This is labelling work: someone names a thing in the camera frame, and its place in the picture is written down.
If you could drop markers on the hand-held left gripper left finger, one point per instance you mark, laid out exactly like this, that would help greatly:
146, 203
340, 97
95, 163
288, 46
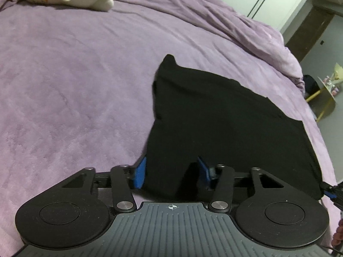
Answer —
140, 174

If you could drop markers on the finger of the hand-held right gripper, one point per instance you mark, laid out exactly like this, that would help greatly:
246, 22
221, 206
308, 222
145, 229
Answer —
329, 188

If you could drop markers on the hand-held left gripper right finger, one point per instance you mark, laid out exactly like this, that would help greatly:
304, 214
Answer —
204, 172

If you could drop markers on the black long-sleeve shirt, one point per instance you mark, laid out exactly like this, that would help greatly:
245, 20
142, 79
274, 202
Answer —
227, 128

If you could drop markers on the dark clothes pile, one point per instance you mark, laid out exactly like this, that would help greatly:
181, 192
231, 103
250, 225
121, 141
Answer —
310, 84

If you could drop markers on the person's right hand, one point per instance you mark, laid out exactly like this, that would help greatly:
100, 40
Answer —
339, 233

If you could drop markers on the side table with yellow legs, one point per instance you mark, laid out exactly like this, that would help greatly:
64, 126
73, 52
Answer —
325, 96

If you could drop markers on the purple fleece blanket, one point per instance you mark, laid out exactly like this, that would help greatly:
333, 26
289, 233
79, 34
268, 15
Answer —
80, 85

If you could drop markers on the flower bouquet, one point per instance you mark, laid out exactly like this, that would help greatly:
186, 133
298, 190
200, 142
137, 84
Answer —
338, 75

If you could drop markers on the brown wooden door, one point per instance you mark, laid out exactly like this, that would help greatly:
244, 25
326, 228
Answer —
308, 29

